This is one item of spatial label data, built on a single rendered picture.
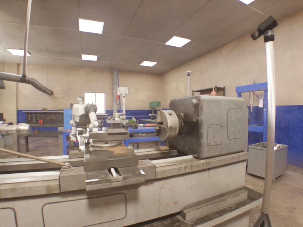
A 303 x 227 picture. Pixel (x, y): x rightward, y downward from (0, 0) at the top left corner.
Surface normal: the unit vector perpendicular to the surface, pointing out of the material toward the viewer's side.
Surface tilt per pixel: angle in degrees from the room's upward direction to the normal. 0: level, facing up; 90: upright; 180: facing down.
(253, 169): 90
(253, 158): 90
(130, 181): 90
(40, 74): 90
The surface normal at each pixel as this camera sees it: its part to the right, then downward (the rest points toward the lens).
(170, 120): 0.36, -0.37
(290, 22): -0.92, 0.00
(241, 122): 0.38, 0.01
